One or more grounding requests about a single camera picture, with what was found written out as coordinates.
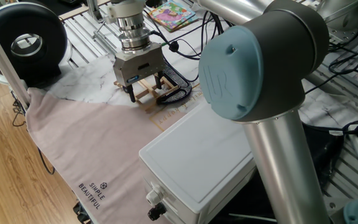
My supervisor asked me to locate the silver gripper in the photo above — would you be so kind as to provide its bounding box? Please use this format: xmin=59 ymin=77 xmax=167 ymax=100
xmin=112 ymin=42 xmax=167 ymax=103

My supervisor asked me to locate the wooden sliding window model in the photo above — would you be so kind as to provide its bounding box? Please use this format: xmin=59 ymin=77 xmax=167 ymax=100
xmin=113 ymin=76 xmax=180 ymax=114

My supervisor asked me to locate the black C-clamp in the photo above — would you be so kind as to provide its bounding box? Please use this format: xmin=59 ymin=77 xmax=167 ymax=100
xmin=155 ymin=62 xmax=193 ymax=105

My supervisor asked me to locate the silver round wrist flange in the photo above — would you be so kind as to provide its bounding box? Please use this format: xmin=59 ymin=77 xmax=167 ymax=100
xmin=116 ymin=15 xmax=153 ymax=52

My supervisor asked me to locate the marble and pink tablecloth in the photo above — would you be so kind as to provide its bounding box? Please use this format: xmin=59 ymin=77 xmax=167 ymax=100
xmin=25 ymin=23 xmax=358 ymax=224

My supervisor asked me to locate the colourful picture book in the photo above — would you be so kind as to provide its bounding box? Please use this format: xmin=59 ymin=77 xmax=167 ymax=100
xmin=147 ymin=0 xmax=200 ymax=33

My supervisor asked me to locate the light wooden plank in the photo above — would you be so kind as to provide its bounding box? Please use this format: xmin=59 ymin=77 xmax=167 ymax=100
xmin=57 ymin=0 xmax=111 ymax=21

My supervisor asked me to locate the black round fan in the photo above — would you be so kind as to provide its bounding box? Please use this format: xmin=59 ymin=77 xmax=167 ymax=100
xmin=0 ymin=2 xmax=73 ymax=87

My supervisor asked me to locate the black cable with green connector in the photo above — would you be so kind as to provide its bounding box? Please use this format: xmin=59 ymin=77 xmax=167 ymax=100
xmin=149 ymin=29 xmax=204 ymax=60

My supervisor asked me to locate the white wrist mounting bracket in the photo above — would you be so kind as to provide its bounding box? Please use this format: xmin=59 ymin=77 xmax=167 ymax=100
xmin=106 ymin=0 xmax=147 ymax=25

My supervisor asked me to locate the aluminium bracket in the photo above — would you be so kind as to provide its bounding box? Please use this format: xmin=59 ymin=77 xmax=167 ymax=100
xmin=85 ymin=0 xmax=119 ymax=54

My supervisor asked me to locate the white cable gland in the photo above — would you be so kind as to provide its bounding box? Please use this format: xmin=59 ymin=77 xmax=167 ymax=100
xmin=145 ymin=183 xmax=165 ymax=207

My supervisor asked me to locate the black cable gland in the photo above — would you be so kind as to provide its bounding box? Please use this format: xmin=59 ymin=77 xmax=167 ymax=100
xmin=147 ymin=202 xmax=168 ymax=222

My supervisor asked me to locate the black hanging cable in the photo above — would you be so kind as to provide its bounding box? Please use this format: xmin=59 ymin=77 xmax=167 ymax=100
xmin=11 ymin=90 xmax=55 ymax=175

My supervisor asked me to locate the black bracket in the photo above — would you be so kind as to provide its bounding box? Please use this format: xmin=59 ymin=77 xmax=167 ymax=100
xmin=72 ymin=201 xmax=93 ymax=224

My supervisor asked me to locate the aluminium frame post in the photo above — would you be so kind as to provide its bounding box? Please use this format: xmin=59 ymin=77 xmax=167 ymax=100
xmin=0 ymin=12 xmax=32 ymax=108

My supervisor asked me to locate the black cable bundle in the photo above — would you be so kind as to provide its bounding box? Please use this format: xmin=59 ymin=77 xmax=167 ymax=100
xmin=305 ymin=40 xmax=358 ymax=94

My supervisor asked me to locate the black power cord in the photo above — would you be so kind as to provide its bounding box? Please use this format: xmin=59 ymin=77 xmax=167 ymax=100
xmin=303 ymin=118 xmax=358 ymax=135

